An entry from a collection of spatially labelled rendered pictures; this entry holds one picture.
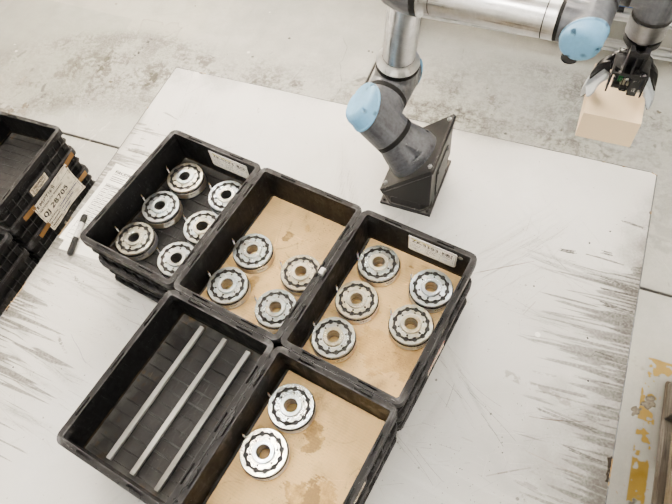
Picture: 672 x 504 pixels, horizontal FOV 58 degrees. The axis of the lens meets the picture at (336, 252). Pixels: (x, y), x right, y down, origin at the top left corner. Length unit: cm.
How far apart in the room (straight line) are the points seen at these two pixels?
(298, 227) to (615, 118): 79
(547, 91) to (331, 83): 104
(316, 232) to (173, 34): 223
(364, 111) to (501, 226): 51
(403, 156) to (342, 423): 70
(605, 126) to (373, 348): 72
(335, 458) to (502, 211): 84
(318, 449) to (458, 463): 33
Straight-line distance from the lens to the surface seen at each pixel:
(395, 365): 140
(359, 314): 142
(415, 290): 145
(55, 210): 250
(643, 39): 136
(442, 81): 311
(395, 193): 171
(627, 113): 149
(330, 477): 134
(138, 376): 151
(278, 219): 161
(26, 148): 259
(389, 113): 159
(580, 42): 120
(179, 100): 217
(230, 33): 352
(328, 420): 137
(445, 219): 174
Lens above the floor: 215
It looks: 59 degrees down
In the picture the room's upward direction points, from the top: 9 degrees counter-clockwise
